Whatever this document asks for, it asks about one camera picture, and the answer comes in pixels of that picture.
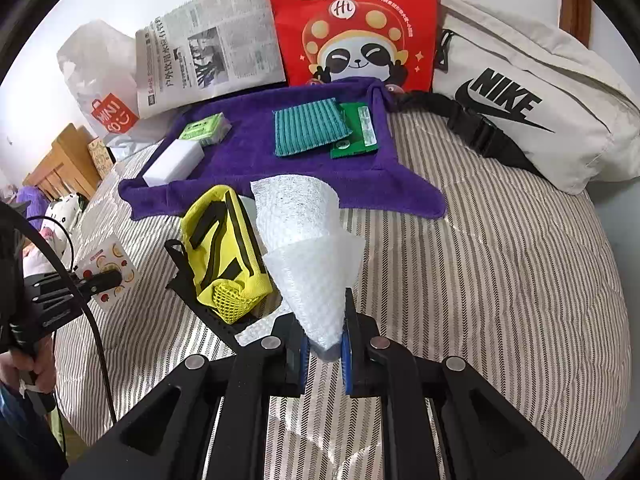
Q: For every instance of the white plush toy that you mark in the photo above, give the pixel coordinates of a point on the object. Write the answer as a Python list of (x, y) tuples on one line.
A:
[(60, 220)]

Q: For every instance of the white waist bag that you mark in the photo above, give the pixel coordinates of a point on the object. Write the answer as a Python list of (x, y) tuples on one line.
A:
[(525, 60)]

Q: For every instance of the white sponge block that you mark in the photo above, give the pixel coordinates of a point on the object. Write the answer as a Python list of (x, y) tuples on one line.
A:
[(172, 165)]

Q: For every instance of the folded newspaper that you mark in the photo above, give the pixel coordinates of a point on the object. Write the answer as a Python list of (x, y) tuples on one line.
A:
[(215, 45)]

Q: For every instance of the wooden headboard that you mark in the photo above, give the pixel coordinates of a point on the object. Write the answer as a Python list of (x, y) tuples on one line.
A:
[(65, 160)]

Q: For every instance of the white foam wrap sheet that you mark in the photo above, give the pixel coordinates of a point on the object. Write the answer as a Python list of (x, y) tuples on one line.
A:
[(305, 260)]

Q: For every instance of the fruit print sticker card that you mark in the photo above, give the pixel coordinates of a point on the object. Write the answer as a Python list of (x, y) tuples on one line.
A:
[(112, 260)]

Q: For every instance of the wooden door frame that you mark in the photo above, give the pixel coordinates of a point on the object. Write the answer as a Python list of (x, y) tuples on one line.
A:
[(575, 15)]

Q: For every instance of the white plastic shopping bag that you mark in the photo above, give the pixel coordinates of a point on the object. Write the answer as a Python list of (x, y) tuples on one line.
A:
[(95, 70)]

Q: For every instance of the green packet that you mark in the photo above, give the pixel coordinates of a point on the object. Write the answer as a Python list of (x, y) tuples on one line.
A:
[(360, 135)]

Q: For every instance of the person's leg in jeans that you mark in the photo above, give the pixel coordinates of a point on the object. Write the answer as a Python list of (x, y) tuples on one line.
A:
[(25, 435)]

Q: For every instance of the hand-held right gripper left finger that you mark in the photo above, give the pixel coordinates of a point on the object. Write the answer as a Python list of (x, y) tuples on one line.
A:
[(302, 360)]

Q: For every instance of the patterned book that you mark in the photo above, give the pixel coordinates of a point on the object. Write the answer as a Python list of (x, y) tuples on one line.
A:
[(100, 157)]

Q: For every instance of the teal ribbed cloth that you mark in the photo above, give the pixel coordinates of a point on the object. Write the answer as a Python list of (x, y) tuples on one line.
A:
[(305, 127)]

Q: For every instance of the yellow mesh pouch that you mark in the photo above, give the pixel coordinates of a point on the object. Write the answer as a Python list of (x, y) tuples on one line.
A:
[(220, 245)]

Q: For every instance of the striped bed sheet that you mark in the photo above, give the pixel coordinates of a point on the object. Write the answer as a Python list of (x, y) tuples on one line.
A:
[(475, 285)]

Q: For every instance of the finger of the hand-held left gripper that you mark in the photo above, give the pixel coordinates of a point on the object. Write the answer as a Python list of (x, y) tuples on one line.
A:
[(100, 282)]

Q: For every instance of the purple plush toy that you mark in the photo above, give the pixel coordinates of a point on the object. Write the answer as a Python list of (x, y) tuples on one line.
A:
[(30, 200)]

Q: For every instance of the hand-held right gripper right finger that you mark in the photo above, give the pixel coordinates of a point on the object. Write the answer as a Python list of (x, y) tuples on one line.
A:
[(347, 365)]

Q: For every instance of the red panda paper bag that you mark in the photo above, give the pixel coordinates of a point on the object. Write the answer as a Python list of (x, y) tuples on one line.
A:
[(350, 10)]

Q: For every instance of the purple plush storage tray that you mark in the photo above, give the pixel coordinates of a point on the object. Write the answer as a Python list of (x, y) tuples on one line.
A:
[(260, 160)]

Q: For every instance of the green tissue pack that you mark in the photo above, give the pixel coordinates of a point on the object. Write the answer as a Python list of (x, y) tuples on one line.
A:
[(202, 130)]

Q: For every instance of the person's left hand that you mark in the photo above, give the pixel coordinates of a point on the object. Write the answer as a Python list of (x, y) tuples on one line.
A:
[(42, 372)]

